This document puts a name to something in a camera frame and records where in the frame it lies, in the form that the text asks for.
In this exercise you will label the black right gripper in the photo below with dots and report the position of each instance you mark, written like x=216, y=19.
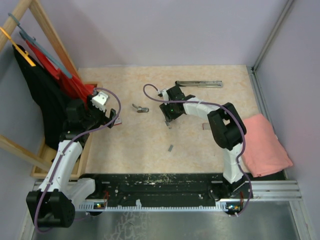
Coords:
x=169, y=117

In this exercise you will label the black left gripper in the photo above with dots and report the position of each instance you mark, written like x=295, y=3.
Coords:
x=104, y=119

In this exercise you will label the red white staple box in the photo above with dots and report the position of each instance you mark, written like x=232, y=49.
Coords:
x=118, y=121
x=206, y=126

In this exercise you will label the large black chrome stapler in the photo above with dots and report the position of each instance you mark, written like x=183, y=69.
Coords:
x=200, y=84

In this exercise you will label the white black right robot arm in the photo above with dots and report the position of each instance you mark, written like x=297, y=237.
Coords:
x=226, y=126

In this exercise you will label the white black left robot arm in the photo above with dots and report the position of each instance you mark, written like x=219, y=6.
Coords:
x=65, y=160

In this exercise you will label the red hanging garment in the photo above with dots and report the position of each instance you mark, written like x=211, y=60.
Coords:
x=73, y=87

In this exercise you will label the black hanging garment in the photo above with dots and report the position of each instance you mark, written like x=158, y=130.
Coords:
x=46, y=93

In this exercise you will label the pink folded cloth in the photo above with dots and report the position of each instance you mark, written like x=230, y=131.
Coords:
x=264, y=155

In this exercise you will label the yellow clothes hanger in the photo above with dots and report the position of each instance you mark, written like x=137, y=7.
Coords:
x=23, y=53

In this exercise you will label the teal clothes hanger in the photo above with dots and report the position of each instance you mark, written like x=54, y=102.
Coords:
x=37, y=47

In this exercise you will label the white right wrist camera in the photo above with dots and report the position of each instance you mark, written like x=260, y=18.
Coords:
x=163, y=94

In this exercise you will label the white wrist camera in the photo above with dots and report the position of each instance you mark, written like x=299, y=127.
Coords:
x=163, y=94
x=100, y=100

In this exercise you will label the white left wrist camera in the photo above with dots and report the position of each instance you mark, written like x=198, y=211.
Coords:
x=100, y=100

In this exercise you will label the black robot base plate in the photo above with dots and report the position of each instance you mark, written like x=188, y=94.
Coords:
x=163, y=189

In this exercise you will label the aluminium rail frame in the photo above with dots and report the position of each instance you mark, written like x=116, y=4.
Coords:
x=274, y=211

